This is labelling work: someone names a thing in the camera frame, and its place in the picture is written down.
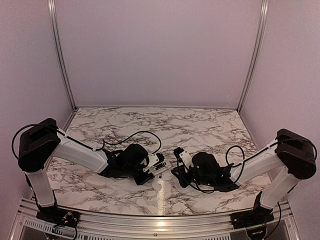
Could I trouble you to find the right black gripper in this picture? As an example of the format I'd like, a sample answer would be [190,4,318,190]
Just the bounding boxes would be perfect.
[171,164,214,189]

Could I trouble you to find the white remote control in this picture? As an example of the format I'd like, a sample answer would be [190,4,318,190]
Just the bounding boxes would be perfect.
[150,160,171,176]

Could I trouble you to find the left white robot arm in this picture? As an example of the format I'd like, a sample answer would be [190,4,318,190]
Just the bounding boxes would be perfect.
[13,118,158,223]

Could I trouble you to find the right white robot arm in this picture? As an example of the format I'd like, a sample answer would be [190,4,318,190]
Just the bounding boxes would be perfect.
[171,128,318,224]

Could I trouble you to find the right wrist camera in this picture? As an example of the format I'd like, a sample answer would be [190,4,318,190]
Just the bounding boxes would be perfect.
[173,147,192,167]

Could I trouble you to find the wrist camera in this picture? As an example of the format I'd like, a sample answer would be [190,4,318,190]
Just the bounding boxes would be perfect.
[173,147,192,167]
[142,153,165,173]

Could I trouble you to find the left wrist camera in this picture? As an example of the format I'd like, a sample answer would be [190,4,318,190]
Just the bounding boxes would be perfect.
[142,153,165,173]

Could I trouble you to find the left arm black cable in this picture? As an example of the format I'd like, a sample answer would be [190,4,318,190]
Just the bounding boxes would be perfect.
[11,123,162,161]

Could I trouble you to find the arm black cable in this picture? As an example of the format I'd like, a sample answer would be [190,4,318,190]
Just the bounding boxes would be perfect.
[176,145,316,194]
[11,123,162,161]

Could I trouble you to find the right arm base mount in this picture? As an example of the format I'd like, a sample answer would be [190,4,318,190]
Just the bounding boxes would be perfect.
[230,207,275,229]

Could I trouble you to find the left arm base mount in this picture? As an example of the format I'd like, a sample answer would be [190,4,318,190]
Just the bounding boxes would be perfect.
[36,208,80,228]

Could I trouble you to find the front aluminium rail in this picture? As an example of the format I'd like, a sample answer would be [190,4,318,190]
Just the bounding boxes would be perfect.
[9,199,301,240]

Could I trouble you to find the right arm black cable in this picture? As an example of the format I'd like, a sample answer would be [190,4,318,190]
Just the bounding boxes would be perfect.
[176,145,316,194]

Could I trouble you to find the right aluminium frame post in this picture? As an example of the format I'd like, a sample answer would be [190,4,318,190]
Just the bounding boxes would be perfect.
[236,0,270,115]

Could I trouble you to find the aluminium frame post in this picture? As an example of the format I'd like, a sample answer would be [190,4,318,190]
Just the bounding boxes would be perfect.
[236,0,270,115]
[47,0,77,112]

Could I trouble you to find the left aluminium frame post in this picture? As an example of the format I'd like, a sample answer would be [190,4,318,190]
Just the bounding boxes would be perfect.
[47,0,77,112]

